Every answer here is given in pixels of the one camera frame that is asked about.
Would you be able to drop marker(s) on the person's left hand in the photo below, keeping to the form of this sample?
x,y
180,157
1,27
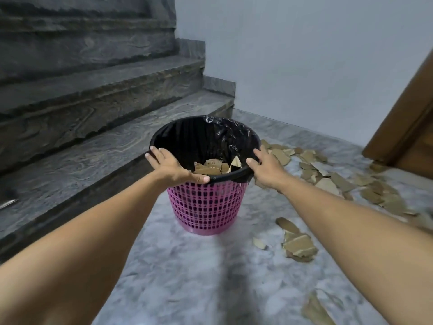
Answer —
x,y
169,169

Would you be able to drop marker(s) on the person's right hand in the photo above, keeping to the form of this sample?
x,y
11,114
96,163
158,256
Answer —
x,y
269,174

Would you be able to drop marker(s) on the black plastic bag liner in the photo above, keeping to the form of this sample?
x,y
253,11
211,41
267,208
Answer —
x,y
189,138

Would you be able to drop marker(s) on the torn brown paper piece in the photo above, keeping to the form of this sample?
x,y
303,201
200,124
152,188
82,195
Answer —
x,y
287,225
206,171

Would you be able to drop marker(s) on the pink bin with black liner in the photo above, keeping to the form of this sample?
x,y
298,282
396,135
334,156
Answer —
x,y
203,206

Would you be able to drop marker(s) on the small pale paper piece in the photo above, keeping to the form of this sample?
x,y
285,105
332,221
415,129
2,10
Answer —
x,y
259,243

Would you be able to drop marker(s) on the torn corrugated paper piece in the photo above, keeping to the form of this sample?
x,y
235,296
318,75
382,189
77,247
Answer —
x,y
299,248

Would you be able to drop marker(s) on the pile of brown paper pieces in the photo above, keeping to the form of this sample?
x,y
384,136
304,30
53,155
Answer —
x,y
372,192

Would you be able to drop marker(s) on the person's right forearm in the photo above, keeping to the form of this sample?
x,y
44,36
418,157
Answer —
x,y
355,240

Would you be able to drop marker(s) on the person's left forearm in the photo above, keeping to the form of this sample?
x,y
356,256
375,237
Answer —
x,y
67,260

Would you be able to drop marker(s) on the grey granite staircase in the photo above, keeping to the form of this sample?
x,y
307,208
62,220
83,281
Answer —
x,y
84,131

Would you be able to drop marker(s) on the brown wooden door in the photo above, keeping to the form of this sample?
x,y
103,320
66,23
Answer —
x,y
406,131

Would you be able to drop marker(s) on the metal framed glass panel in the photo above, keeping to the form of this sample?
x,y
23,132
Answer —
x,y
8,203

